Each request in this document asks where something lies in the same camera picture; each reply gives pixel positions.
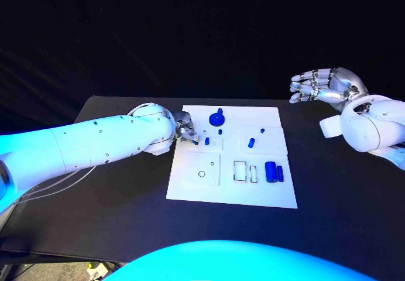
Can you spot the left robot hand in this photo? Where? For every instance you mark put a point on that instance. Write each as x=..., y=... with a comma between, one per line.
x=186, y=129

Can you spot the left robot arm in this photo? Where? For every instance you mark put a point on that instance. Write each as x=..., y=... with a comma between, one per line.
x=94, y=142

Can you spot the thin long blue cylinder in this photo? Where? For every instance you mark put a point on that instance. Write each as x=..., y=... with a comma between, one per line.
x=279, y=173

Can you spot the blue gear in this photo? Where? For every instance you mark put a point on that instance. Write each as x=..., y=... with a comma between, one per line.
x=216, y=118

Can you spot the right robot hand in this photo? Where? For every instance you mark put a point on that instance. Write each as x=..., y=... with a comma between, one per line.
x=331, y=87

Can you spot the blue block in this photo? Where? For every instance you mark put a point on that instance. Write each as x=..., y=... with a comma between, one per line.
x=194, y=142

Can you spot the white task board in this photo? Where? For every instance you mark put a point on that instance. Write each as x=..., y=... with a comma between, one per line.
x=233, y=186

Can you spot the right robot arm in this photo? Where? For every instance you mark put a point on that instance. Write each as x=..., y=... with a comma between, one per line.
x=366, y=129

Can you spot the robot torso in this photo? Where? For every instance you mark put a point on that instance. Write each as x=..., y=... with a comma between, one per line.
x=233, y=262

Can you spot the large blue cylinder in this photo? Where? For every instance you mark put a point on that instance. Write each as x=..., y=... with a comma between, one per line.
x=269, y=171

